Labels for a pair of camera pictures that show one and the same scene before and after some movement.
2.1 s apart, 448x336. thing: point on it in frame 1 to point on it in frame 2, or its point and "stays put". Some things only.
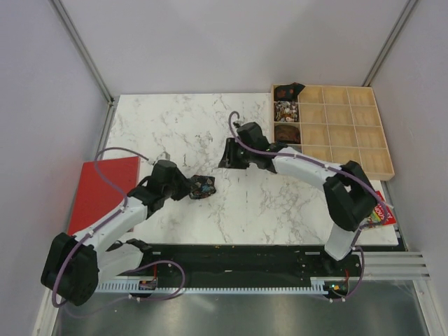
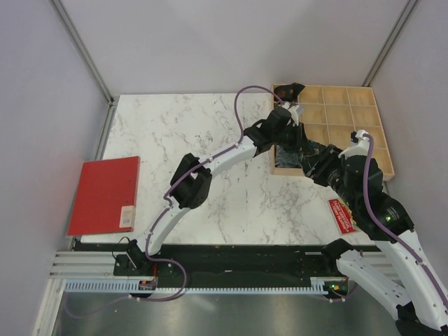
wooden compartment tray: [339, 124] stays put
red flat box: [94, 197] stays put
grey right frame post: [390, 40] stays put
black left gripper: [185, 185] to [299, 134]
